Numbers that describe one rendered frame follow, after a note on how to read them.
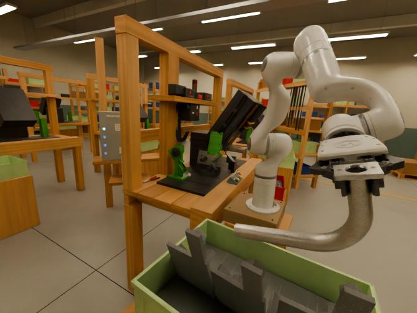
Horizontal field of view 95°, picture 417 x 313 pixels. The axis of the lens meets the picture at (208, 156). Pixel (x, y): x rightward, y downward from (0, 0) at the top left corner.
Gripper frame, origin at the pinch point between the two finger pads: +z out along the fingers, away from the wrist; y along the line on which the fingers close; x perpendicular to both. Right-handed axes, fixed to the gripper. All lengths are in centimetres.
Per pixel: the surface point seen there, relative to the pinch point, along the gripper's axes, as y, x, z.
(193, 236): -34.4, 12.2, 2.9
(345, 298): -3.8, 22.0, 2.9
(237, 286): -26.4, 26.2, 3.1
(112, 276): -175, 95, -24
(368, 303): -0.6, 22.0, 3.1
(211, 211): -63, 39, -44
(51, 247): -252, 68, -16
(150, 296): -48, 25, 13
